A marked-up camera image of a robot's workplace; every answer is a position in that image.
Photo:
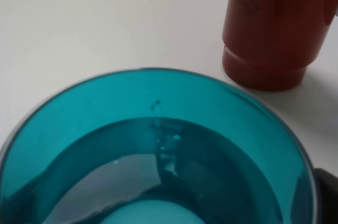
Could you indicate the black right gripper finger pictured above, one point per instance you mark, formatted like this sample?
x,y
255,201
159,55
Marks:
x,y
327,187

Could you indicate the teal translucent plastic cup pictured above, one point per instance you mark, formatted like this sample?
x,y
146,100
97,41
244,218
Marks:
x,y
155,146

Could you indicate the red plastic cup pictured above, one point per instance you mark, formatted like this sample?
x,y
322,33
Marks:
x,y
268,44

